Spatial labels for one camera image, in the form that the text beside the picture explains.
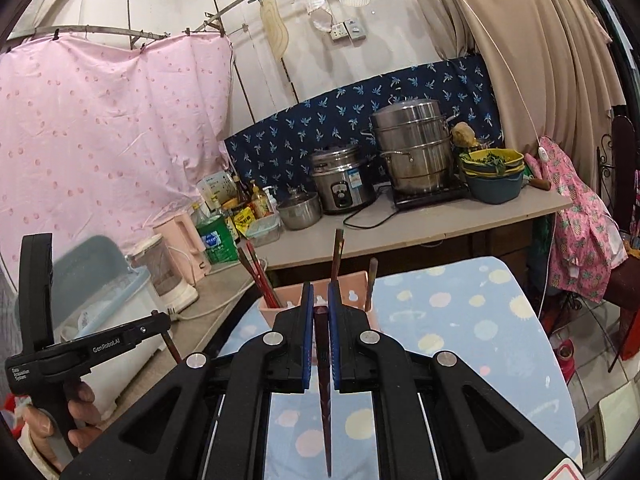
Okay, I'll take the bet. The hanging beige insole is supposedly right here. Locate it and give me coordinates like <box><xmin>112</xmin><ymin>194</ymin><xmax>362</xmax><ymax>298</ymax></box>
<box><xmin>260</xmin><ymin>0</ymin><xmax>290</xmax><ymax>61</ymax></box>

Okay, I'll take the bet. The stainless stacked steamer pot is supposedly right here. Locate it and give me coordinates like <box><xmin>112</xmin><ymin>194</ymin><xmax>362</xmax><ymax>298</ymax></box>
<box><xmin>371</xmin><ymin>99</ymin><xmax>454</xmax><ymax>194</ymax></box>

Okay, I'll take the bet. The pink floral garment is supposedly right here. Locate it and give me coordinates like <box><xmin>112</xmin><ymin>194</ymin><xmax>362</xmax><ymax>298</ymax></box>
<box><xmin>525</xmin><ymin>136</ymin><xmax>627</xmax><ymax>302</ymax></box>

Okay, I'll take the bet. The dark red chopstick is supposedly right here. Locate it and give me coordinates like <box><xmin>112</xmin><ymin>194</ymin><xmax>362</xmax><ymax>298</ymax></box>
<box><xmin>314</xmin><ymin>306</ymin><xmax>332</xmax><ymax>477</ymax></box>

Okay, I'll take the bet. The clear food container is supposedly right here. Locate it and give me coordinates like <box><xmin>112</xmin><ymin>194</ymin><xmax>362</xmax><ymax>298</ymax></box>
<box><xmin>245</xmin><ymin>214</ymin><xmax>283</xmax><ymax>247</ymax></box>

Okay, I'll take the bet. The silver rice cooker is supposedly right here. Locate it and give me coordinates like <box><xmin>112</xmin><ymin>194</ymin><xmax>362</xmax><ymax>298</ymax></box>
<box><xmin>311</xmin><ymin>144</ymin><xmax>375</xmax><ymax>214</ymax></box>

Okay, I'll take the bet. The white dish drainer box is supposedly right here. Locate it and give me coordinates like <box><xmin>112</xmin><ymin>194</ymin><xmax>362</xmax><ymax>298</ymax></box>
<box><xmin>51</xmin><ymin>235</ymin><xmax>166</xmax><ymax>419</ymax></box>

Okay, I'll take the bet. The pink perforated utensil basket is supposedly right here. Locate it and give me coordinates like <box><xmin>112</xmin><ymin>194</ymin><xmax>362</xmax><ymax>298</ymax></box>
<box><xmin>257</xmin><ymin>271</ymin><xmax>380</xmax><ymax>330</ymax></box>

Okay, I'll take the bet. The pink electric kettle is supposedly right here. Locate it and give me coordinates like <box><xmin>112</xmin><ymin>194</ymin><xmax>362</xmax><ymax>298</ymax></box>
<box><xmin>153</xmin><ymin>210</ymin><xmax>212</xmax><ymax>286</ymax></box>

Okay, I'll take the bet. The beige hanging curtain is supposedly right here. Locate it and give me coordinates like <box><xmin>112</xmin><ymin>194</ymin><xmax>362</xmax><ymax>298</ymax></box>
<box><xmin>414</xmin><ymin>0</ymin><xmax>626</xmax><ymax>187</ymax></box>

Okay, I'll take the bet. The white blender jug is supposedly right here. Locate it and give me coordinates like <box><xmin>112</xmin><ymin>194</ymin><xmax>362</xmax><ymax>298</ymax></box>
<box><xmin>126</xmin><ymin>234</ymin><xmax>198</xmax><ymax>314</ymax></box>

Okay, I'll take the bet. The blue dotted table cloth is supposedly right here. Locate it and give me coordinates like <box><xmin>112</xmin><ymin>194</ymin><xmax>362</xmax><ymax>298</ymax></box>
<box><xmin>219</xmin><ymin>256</ymin><xmax>584</xmax><ymax>480</ymax></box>

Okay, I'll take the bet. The blue bowl with yellow basins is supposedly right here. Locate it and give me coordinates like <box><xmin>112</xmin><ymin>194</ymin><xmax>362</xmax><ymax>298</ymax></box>
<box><xmin>459</xmin><ymin>148</ymin><xmax>525</xmax><ymax>205</ymax></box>

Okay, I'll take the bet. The person's left hand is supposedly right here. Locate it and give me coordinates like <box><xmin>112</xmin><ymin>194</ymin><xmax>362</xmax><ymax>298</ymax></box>
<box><xmin>18</xmin><ymin>382</ymin><xmax>102</xmax><ymax>479</ymax></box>

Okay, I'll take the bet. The pink patterned curtain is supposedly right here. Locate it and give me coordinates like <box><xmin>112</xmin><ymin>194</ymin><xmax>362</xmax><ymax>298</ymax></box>
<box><xmin>1</xmin><ymin>34</ymin><xmax>232</xmax><ymax>276</ymax></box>

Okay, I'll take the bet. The green dish soap bottle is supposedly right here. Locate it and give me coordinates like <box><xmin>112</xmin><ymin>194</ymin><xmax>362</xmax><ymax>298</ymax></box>
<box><xmin>191</xmin><ymin>203</ymin><xmax>238</xmax><ymax>264</ymax></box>

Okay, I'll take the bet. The small steel lidded pot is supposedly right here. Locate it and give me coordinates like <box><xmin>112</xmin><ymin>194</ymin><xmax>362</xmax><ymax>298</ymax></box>
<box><xmin>278</xmin><ymin>188</ymin><xmax>322</xmax><ymax>231</ymax></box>

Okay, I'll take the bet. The wall power socket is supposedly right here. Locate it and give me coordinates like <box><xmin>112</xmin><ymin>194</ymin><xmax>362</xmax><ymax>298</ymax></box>
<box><xmin>329</xmin><ymin>18</ymin><xmax>367</xmax><ymax>41</ymax></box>

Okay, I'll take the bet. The navy floral backsplash cloth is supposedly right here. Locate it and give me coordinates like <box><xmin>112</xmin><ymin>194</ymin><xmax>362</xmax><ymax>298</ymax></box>
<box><xmin>224</xmin><ymin>53</ymin><xmax>504</xmax><ymax>197</ymax></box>

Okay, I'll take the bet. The black induction cooker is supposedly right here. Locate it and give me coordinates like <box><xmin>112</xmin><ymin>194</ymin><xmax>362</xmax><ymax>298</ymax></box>
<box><xmin>392</xmin><ymin>179</ymin><xmax>470</xmax><ymax>211</ymax></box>

